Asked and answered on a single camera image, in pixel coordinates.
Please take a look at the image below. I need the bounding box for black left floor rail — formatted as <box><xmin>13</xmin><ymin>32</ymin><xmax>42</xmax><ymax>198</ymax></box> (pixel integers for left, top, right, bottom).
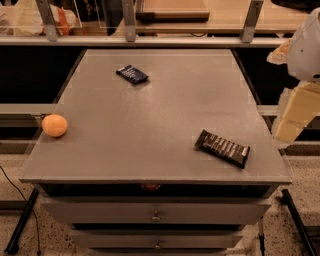
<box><xmin>1</xmin><ymin>189</ymin><xmax>39</xmax><ymax>255</ymax></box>

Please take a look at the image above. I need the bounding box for black floor cable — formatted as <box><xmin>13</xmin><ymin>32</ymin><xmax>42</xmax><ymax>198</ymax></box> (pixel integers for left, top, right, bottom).
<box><xmin>0</xmin><ymin>165</ymin><xmax>42</xmax><ymax>256</ymax></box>

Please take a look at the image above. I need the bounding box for black right floor rail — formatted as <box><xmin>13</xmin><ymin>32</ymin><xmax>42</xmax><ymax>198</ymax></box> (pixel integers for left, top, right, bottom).
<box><xmin>281</xmin><ymin>189</ymin><xmax>318</xmax><ymax>256</ymax></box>

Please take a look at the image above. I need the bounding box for wooden board on shelf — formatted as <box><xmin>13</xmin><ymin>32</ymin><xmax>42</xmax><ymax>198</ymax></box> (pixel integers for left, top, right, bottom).
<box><xmin>136</xmin><ymin>0</ymin><xmax>210</xmax><ymax>23</ymax></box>

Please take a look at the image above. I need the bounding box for blue blueberry rxbar wrapper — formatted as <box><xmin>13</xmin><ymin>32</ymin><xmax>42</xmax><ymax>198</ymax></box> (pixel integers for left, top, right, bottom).
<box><xmin>116</xmin><ymin>65</ymin><xmax>148</xmax><ymax>85</ymax></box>

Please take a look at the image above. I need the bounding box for metal shelf rail frame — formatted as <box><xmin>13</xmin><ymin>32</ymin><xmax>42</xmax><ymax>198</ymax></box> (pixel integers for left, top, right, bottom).
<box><xmin>0</xmin><ymin>0</ymin><xmax>304</xmax><ymax>48</ymax></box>

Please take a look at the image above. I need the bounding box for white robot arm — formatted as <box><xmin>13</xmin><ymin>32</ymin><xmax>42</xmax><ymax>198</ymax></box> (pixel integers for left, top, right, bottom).
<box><xmin>267</xmin><ymin>8</ymin><xmax>320</xmax><ymax>149</ymax></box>

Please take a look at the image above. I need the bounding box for black floor rail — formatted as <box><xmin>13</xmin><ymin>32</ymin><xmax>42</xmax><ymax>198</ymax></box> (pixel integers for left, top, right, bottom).
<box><xmin>1</xmin><ymin>189</ymin><xmax>39</xmax><ymax>255</ymax></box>
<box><xmin>281</xmin><ymin>189</ymin><xmax>318</xmax><ymax>256</ymax></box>

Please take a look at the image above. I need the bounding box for upper drawer with knob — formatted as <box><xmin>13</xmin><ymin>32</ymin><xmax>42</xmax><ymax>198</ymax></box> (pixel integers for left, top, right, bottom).
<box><xmin>41</xmin><ymin>198</ymin><xmax>271</xmax><ymax>225</ymax></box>

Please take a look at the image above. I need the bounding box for drawer with knob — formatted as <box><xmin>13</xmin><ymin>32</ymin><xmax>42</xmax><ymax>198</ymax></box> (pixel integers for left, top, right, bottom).
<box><xmin>41</xmin><ymin>198</ymin><xmax>271</xmax><ymax>225</ymax></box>
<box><xmin>70</xmin><ymin>230</ymin><xmax>242</xmax><ymax>249</ymax></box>

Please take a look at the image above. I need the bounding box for dark chocolate rxbar wrapper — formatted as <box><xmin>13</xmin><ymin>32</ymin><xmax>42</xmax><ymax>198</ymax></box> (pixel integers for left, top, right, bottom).
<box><xmin>195</xmin><ymin>130</ymin><xmax>251</xmax><ymax>169</ymax></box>

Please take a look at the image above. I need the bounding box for orange fruit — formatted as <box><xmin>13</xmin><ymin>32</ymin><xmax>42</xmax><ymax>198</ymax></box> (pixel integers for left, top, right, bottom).
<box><xmin>42</xmin><ymin>114</ymin><xmax>68</xmax><ymax>137</ymax></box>

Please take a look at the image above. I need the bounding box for grey drawer cabinet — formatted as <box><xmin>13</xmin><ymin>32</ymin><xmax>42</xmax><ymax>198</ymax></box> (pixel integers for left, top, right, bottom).
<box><xmin>22</xmin><ymin>49</ymin><xmax>291</xmax><ymax>256</ymax></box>

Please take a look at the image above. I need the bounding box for lower drawer with knob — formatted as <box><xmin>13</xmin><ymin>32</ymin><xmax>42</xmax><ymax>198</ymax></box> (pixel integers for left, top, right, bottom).
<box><xmin>70</xmin><ymin>230</ymin><xmax>242</xmax><ymax>249</ymax></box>

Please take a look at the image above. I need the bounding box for white and orange bag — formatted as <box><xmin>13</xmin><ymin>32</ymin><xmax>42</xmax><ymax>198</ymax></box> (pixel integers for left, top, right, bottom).
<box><xmin>13</xmin><ymin>0</ymin><xmax>80</xmax><ymax>36</ymax></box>

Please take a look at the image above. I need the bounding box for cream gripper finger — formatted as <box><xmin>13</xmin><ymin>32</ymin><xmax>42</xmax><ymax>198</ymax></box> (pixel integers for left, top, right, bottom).
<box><xmin>271</xmin><ymin>81</ymin><xmax>320</xmax><ymax>149</ymax></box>
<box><xmin>267</xmin><ymin>41</ymin><xmax>290</xmax><ymax>65</ymax></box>

